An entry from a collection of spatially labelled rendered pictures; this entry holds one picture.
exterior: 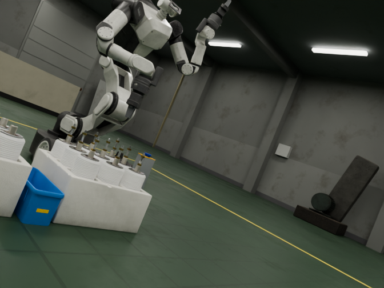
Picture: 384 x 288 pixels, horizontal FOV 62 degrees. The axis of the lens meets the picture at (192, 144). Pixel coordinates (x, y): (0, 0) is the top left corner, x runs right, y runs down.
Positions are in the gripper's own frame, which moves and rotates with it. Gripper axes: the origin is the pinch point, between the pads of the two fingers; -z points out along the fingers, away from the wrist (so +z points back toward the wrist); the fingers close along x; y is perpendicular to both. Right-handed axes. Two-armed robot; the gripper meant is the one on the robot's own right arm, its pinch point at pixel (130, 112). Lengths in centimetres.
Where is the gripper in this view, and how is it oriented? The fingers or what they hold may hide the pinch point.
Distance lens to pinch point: 163.8
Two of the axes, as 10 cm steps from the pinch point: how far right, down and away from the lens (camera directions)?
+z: 3.9, -9.2, 0.2
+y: -9.2, -3.9, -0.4
